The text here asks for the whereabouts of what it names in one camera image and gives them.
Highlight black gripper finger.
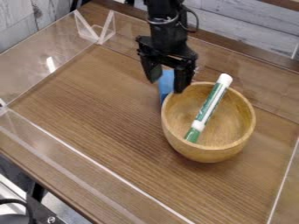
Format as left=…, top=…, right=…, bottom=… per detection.
left=173, top=67, right=193, bottom=94
left=140, top=54, right=163, bottom=83

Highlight blue rectangular block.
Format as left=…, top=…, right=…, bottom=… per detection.
left=157, top=69, right=173, bottom=103

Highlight black cable bottom left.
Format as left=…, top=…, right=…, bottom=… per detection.
left=0, top=197, right=43, bottom=224

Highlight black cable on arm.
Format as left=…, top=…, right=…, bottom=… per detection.
left=179, top=5, right=201, bottom=33

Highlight brown wooden bowl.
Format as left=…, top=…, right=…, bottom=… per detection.
left=161, top=82, right=256, bottom=163

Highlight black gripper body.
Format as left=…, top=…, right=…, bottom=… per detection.
left=135, top=17, right=197, bottom=69

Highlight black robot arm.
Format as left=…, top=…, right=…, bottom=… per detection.
left=135, top=0, right=199, bottom=94

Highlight clear acrylic corner bracket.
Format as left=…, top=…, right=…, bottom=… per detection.
left=73, top=10, right=116, bottom=46

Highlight black metal table frame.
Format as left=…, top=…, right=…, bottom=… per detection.
left=0, top=156, right=67, bottom=224

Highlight green white Expo marker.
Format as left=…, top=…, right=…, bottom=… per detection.
left=184, top=73, right=232, bottom=143

